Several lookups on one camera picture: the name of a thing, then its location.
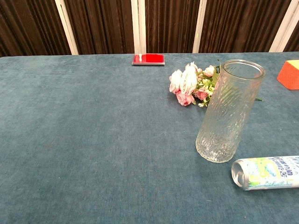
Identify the white frame post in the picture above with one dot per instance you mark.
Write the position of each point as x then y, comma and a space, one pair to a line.
67, 28
198, 28
139, 25
282, 30

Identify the clear textured glass vase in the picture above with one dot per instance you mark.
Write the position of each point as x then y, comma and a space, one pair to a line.
226, 116

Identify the white green drink can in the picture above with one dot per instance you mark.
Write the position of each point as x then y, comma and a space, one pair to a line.
264, 172

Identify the blue velvet tablecloth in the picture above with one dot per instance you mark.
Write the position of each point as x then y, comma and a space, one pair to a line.
93, 140

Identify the orange yellow sponge block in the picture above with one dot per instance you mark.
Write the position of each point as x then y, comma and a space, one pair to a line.
289, 77

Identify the red ink pad case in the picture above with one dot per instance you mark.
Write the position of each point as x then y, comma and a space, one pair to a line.
151, 59

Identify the dark brown curtain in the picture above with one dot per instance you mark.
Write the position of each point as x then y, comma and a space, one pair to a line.
105, 23

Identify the pink artificial flower bouquet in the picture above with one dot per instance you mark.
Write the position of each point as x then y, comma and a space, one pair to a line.
187, 84

